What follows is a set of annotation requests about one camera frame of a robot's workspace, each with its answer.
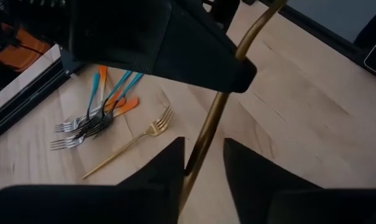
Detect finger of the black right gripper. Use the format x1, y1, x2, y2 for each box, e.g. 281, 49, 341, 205
68, 0, 258, 94
203, 0, 240, 34

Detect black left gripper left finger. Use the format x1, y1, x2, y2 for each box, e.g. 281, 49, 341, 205
118, 136, 186, 190

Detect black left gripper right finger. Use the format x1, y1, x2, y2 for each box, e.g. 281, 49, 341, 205
223, 138, 321, 224

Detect gold fork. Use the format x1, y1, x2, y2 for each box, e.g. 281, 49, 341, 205
82, 105, 176, 180
177, 0, 288, 215

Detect silver fork orange handle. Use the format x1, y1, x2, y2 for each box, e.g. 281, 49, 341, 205
54, 65, 109, 134
50, 96, 141, 151
68, 90, 126, 138

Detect black table frame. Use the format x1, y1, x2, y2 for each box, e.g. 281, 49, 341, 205
0, 0, 376, 144

